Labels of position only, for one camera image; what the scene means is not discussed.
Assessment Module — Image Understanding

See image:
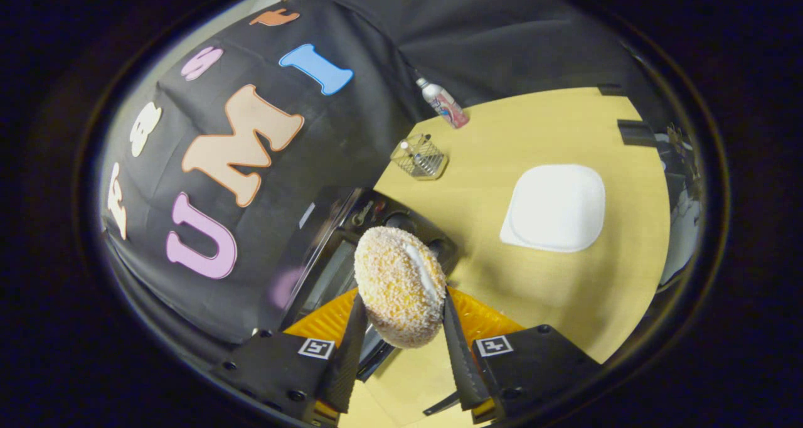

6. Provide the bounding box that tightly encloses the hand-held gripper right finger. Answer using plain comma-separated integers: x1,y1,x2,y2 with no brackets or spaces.
442,287,603,425

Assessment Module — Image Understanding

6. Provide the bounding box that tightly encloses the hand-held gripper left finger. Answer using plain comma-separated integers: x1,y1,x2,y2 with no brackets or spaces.
210,288,369,426

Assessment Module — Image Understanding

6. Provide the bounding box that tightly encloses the sugar-coated cream bun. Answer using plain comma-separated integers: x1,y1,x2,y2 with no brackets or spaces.
354,226,447,349

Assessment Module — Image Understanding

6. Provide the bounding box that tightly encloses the black toaster oven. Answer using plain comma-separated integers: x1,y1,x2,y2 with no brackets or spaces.
276,186,462,416

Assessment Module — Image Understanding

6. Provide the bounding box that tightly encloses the white square plate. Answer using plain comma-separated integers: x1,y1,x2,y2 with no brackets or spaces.
499,164,607,253

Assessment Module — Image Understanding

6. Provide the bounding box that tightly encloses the pink label bottle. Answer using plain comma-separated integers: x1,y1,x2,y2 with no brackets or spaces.
415,77,470,129

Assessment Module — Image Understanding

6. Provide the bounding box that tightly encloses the wire mesh basket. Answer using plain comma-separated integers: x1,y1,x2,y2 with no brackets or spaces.
390,133,449,181

